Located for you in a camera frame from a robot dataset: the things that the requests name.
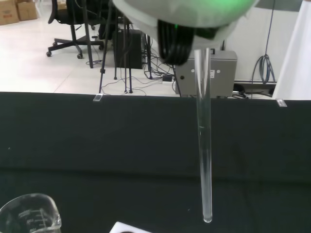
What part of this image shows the blue grey cable bundle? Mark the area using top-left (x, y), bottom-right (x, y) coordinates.
top-left (252, 0), bottom-right (277, 83)

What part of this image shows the white test tube rack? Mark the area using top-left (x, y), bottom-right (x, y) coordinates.
top-left (109, 221), bottom-right (157, 233)

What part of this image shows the black floor cable tangle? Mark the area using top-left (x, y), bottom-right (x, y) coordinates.
top-left (85, 46), bottom-right (180, 97)

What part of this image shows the black table cloth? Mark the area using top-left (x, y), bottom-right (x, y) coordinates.
top-left (0, 91), bottom-right (311, 233)

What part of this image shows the grey metal cabinet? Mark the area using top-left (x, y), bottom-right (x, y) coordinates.
top-left (174, 50), bottom-right (238, 98)

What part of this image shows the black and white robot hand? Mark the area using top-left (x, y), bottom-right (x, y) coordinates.
top-left (112, 0), bottom-right (260, 66)

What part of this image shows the black office chair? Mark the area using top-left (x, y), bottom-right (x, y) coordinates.
top-left (46, 0), bottom-right (105, 60)

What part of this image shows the white backdrop sheet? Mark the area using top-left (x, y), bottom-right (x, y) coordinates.
top-left (275, 0), bottom-right (311, 100)

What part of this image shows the black computer tower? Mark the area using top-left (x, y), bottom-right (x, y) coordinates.
top-left (113, 29), bottom-right (143, 70)

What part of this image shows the brown cardboard box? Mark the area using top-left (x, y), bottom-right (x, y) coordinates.
top-left (16, 0), bottom-right (38, 21)
top-left (0, 0), bottom-right (20, 26)

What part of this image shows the clear glass beaker with water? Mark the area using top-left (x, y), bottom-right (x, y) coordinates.
top-left (0, 193), bottom-right (63, 233)

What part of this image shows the black tripod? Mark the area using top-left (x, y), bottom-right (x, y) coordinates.
top-left (82, 0), bottom-right (134, 95)

